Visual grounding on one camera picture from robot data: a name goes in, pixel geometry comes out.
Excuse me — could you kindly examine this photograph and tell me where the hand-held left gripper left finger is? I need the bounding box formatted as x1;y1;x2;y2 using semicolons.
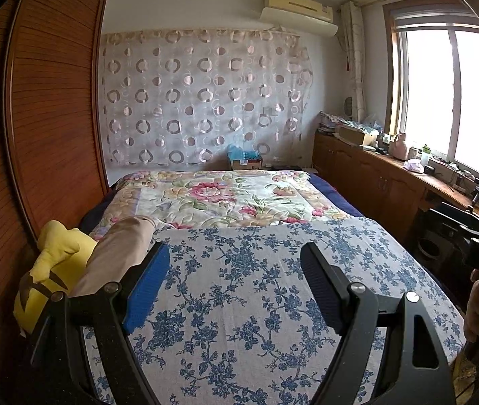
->
29;242;170;405

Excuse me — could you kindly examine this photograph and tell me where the yellow plush toy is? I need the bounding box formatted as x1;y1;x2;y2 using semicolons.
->
14;220;97;334

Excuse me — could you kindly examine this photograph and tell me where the floral quilt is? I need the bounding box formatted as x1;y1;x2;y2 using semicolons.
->
92;169;350;237

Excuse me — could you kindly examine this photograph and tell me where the sheer circle-pattern curtain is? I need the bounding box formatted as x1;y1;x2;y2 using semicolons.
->
100;27;314;169

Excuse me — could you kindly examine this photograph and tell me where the flat cardboard box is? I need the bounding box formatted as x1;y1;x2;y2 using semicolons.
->
338;124;379;147

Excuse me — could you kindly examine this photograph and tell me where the dark blue blanket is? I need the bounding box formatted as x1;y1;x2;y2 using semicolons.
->
309;173;364;218

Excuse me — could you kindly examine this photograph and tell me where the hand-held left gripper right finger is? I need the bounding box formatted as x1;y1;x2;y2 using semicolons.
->
301;242;455;405

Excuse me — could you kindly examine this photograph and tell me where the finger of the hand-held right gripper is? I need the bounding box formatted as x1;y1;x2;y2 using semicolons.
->
440;202;479;237
429;210;478;246

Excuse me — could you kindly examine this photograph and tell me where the pink jug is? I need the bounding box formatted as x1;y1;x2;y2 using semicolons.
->
389;132;408;161

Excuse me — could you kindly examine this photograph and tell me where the black round bin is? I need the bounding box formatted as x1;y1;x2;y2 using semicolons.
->
417;236;455;271

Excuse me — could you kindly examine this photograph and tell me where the beige printed t-shirt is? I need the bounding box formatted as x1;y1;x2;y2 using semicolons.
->
71;216;156;298

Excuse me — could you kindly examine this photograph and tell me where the window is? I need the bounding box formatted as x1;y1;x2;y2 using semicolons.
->
385;2;479;190

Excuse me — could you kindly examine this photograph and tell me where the pile of folded fabrics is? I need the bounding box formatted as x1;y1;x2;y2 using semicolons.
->
319;112;343;136

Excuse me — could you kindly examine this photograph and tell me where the wooden slatted wardrobe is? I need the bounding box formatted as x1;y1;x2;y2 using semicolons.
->
0;0;111;389

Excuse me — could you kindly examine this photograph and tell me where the patterned window curtain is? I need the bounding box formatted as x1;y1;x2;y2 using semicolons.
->
340;1;367;121

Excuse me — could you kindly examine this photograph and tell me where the wall air conditioner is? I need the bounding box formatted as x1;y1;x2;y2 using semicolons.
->
260;0;339;36

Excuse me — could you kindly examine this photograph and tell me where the blue floral bedsheet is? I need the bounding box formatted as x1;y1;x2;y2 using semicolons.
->
83;217;466;405

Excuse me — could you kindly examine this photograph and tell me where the long wooden cabinet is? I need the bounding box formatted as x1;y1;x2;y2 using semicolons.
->
313;131;479;237

